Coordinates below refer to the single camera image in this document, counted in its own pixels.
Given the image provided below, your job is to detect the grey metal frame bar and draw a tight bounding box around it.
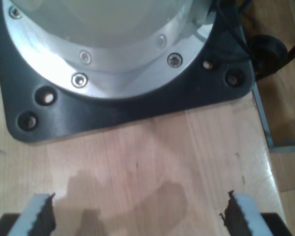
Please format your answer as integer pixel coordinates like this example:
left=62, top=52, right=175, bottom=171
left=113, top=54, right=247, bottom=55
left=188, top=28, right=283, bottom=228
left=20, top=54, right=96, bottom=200
left=252, top=83, right=295, bottom=153

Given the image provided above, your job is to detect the black round knob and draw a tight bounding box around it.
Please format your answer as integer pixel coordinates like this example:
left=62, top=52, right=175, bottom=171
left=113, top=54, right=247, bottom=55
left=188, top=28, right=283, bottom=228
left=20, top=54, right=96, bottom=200
left=247, top=34, right=287, bottom=79

